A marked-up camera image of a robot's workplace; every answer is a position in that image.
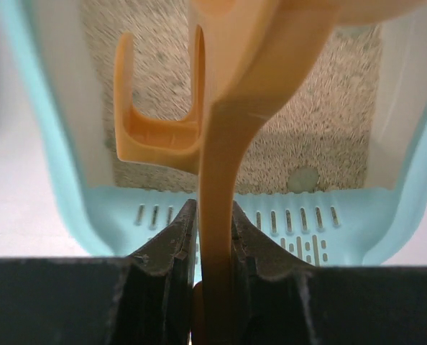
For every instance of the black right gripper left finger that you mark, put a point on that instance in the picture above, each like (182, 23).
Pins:
(142, 298)

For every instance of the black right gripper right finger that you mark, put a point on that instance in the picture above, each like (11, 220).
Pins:
(280, 299)

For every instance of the yellow litter scoop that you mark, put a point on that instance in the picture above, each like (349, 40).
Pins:
(248, 58)

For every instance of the grey-green litter clump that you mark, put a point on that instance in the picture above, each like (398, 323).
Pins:
(303, 179)

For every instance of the beige cat litter pellets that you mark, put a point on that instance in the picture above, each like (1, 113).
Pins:
(326, 125)

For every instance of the teal cat litter box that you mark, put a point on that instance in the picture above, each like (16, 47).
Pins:
(341, 227)

